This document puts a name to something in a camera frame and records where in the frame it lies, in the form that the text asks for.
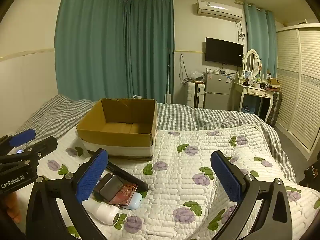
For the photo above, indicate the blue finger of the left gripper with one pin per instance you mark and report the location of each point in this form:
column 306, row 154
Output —
column 18, row 139
column 33, row 152

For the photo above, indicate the white air conditioner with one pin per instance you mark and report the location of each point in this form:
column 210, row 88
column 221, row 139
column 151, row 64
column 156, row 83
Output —
column 219, row 10

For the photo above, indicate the black remote control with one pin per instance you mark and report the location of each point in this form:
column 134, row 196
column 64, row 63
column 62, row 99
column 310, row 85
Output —
column 141, row 185

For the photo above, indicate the white plastic bottle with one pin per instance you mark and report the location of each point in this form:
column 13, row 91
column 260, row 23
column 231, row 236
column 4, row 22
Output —
column 105, row 213

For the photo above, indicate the light blue earbud case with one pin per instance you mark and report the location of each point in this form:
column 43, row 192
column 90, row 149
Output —
column 134, row 202

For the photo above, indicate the oval white vanity mirror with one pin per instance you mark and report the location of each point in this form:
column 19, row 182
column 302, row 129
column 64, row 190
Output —
column 251, row 64

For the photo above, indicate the silver small refrigerator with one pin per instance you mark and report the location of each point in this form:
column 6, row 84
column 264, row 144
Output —
column 217, row 91

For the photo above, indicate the red patterned card case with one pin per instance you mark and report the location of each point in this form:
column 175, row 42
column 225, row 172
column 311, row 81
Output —
column 124, row 195

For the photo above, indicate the large green curtain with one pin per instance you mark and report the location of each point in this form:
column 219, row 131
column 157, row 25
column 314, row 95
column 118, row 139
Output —
column 113, row 48

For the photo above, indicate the white dressing table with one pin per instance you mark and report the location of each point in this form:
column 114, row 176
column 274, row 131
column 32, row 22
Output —
column 240, row 91

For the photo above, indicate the brown cardboard box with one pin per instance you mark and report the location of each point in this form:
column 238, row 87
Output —
column 125, row 128

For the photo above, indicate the white floral quilt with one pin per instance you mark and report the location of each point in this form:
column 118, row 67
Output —
column 185, row 200

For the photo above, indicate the white upright mop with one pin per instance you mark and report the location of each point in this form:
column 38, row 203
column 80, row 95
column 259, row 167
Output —
column 167, row 96

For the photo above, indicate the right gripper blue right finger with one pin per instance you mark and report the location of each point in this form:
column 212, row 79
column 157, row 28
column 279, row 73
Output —
column 274, row 217

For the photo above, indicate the black card holder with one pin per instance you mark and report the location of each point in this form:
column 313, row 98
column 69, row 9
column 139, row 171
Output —
column 108, row 187

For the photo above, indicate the right green curtain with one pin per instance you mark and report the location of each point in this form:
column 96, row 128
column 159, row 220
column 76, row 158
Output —
column 262, row 36

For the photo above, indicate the black wall television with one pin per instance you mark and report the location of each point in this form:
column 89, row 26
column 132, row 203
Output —
column 224, row 52

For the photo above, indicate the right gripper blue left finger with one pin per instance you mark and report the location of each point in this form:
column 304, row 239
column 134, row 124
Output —
column 44, row 219

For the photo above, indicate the left hand orange glove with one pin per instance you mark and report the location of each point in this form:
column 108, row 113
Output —
column 12, row 207

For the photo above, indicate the white suitcase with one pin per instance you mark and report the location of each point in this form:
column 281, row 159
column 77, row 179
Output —
column 195, row 94

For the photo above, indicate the grey checkered bed sheet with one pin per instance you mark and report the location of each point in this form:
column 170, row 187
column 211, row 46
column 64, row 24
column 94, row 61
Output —
column 60, row 114

